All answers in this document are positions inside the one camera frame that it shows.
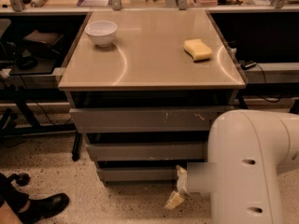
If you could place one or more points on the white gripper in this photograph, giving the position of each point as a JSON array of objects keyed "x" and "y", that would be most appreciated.
[{"x": 193, "y": 177}]

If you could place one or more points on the white ceramic bowl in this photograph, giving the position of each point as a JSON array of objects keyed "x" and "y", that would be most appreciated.
[{"x": 101, "y": 33}]

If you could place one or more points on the grey drawer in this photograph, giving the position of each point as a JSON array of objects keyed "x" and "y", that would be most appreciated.
[
  {"x": 148, "y": 152},
  {"x": 137, "y": 174},
  {"x": 146, "y": 119}
]

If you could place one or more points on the grey drawer cabinet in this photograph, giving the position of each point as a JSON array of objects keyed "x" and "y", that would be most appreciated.
[{"x": 147, "y": 66}]

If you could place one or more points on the black power adapter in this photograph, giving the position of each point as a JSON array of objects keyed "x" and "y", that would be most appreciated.
[{"x": 247, "y": 65}]

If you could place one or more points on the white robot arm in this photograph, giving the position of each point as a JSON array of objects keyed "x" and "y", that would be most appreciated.
[{"x": 246, "y": 151}]

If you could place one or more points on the black chair caster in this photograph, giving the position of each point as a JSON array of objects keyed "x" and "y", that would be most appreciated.
[{"x": 21, "y": 179}]

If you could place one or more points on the yellow sponge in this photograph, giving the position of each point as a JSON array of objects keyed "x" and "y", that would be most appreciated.
[{"x": 197, "y": 49}]

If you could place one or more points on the black leather shoe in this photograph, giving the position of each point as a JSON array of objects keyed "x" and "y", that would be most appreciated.
[{"x": 44, "y": 208}]

